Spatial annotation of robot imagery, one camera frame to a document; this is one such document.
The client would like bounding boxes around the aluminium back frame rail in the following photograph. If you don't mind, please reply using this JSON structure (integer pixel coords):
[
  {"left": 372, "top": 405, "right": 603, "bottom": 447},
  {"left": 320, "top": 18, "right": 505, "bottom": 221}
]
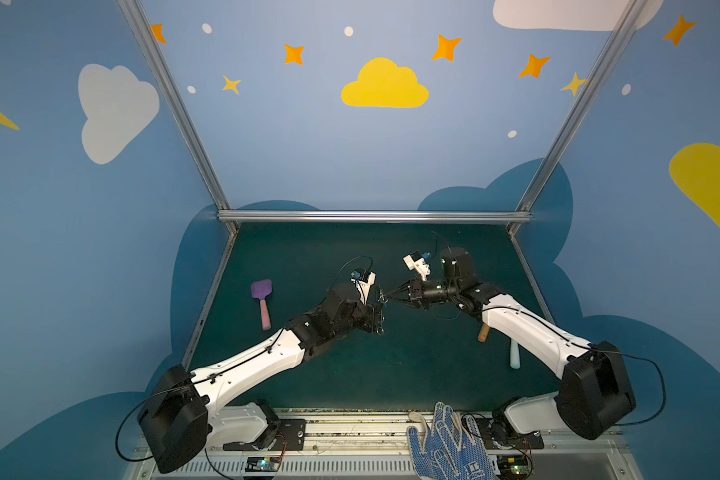
[{"left": 217, "top": 209, "right": 531, "bottom": 224}]

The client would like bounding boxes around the aluminium left corner post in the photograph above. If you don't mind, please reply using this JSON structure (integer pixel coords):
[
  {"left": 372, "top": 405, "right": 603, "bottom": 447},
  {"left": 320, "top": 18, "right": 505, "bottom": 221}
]
[{"left": 118, "top": 0, "right": 230, "bottom": 214}]

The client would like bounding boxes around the aluminium corner post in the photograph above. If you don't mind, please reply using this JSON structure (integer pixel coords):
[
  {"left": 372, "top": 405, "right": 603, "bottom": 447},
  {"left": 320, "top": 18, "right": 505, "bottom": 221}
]
[
  {"left": 507, "top": 0, "right": 649, "bottom": 238},
  {"left": 118, "top": 0, "right": 230, "bottom": 214}
]

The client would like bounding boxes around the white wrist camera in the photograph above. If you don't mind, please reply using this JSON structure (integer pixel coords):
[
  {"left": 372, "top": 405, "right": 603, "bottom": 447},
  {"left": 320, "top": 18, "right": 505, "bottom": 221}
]
[
  {"left": 351, "top": 269, "right": 376, "bottom": 305},
  {"left": 403, "top": 251, "right": 431, "bottom": 281}
]

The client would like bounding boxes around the left green circuit board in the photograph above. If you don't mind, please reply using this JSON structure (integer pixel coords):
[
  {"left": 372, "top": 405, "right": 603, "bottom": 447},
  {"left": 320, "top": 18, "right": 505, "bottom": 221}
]
[{"left": 245, "top": 457, "right": 280, "bottom": 473}]

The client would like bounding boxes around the yellow-green toy shovel wooden handle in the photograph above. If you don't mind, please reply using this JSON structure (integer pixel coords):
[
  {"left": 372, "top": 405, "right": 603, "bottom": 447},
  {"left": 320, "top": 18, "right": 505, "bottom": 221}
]
[{"left": 477, "top": 324, "right": 490, "bottom": 343}]

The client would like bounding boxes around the aluminium right corner post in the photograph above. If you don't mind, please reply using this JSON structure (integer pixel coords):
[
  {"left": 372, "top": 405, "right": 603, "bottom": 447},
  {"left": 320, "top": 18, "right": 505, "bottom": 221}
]
[{"left": 507, "top": 0, "right": 649, "bottom": 238}]

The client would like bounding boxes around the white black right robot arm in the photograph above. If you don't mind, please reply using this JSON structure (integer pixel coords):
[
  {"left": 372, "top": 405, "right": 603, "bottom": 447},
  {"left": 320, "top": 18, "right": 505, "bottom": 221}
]
[{"left": 396, "top": 247, "right": 637, "bottom": 440}]

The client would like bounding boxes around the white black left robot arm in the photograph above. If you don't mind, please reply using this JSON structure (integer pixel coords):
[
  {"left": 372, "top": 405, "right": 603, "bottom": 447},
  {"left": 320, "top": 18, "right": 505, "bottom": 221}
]
[{"left": 136, "top": 284, "right": 383, "bottom": 474}]

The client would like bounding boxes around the purple toy shovel pink handle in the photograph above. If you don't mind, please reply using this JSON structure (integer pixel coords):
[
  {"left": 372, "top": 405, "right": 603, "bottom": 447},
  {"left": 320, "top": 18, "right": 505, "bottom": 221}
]
[{"left": 251, "top": 279, "right": 273, "bottom": 331}]

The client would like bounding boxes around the green circuit board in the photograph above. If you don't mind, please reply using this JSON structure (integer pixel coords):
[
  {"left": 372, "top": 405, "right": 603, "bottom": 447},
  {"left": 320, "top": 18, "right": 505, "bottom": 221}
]
[
  {"left": 245, "top": 457, "right": 280, "bottom": 473},
  {"left": 496, "top": 456, "right": 533, "bottom": 480}
]

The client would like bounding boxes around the right green circuit board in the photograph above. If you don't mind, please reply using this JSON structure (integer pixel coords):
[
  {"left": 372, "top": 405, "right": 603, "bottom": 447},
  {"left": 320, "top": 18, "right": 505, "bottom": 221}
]
[{"left": 496, "top": 456, "right": 533, "bottom": 480}]

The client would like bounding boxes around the light blue green toy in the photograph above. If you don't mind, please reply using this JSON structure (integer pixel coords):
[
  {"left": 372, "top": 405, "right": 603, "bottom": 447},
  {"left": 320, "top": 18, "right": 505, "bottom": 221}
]
[{"left": 509, "top": 340, "right": 521, "bottom": 370}]

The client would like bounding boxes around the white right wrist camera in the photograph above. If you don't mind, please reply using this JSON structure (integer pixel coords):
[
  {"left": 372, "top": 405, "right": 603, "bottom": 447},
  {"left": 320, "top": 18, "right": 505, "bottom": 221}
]
[{"left": 403, "top": 251, "right": 431, "bottom": 281}]

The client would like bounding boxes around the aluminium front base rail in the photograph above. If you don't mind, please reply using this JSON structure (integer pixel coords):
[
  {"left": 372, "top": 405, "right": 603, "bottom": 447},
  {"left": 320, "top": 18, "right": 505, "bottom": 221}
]
[{"left": 122, "top": 407, "right": 643, "bottom": 480}]

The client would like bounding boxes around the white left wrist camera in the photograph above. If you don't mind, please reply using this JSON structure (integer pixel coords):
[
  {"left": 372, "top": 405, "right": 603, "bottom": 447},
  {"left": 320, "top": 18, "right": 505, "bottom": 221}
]
[{"left": 351, "top": 269, "right": 376, "bottom": 305}]

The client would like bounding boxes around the blue dotted work glove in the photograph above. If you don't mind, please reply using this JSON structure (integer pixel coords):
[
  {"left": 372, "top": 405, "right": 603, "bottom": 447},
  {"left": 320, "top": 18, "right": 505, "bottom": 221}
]
[{"left": 406, "top": 402, "right": 496, "bottom": 480}]

